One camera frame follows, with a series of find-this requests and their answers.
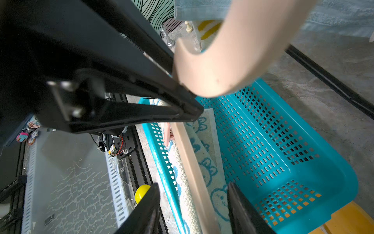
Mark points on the yellow striped towel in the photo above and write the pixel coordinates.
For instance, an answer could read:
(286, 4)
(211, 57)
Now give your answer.
(206, 31)

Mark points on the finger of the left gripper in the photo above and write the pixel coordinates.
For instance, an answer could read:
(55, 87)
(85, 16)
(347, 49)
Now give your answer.
(140, 99)
(127, 19)

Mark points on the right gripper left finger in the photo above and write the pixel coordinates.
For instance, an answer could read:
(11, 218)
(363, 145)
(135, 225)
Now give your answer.
(144, 219)

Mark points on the yellow light bulb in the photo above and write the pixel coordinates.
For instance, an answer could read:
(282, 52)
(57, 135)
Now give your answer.
(141, 192)

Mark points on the yellow plastic tray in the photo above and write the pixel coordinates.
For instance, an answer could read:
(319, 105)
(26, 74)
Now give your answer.
(351, 219)

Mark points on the pink wooden hanger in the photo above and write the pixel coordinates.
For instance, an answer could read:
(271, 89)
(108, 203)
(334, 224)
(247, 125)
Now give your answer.
(245, 46)

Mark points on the teal perforated plastic basket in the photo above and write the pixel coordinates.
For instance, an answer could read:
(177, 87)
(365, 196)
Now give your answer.
(293, 177)

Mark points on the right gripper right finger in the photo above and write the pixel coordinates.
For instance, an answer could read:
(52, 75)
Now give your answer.
(244, 218)

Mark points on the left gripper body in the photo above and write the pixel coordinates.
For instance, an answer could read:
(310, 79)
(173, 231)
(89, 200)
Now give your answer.
(44, 70)

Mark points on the black clothes rack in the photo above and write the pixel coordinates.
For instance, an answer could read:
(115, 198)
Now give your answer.
(331, 81)

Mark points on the light blue towel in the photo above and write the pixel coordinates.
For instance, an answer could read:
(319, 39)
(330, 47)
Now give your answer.
(347, 18)

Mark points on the bunny pattern towel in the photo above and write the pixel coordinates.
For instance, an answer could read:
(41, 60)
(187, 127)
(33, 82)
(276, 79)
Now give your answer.
(203, 136)

